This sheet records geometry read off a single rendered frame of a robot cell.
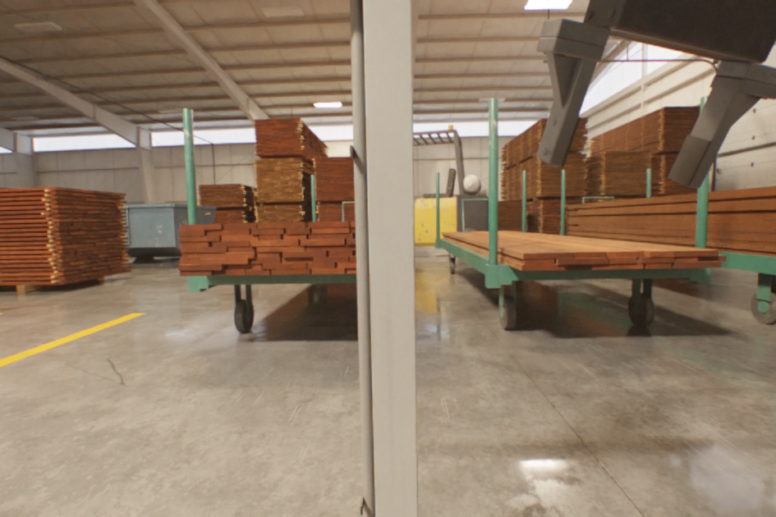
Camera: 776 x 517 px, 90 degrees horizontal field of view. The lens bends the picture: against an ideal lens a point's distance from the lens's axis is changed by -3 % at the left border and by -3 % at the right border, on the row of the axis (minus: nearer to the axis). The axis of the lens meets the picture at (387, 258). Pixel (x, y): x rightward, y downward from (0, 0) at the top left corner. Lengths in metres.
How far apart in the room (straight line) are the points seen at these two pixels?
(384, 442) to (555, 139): 0.44
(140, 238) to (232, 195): 3.50
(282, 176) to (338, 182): 1.33
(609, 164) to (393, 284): 10.17
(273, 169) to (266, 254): 8.03
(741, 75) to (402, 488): 0.59
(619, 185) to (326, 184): 6.76
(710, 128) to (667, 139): 11.01
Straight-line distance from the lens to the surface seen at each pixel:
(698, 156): 0.44
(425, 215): 6.96
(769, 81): 0.45
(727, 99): 0.44
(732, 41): 0.41
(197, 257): 2.10
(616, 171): 10.67
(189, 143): 2.42
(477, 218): 6.96
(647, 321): 2.79
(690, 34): 0.38
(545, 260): 1.98
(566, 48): 0.34
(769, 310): 3.29
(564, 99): 0.36
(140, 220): 7.29
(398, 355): 0.55
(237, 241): 2.01
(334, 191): 9.54
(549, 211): 10.09
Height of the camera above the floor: 0.66
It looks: 5 degrees down
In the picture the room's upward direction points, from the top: 1 degrees counter-clockwise
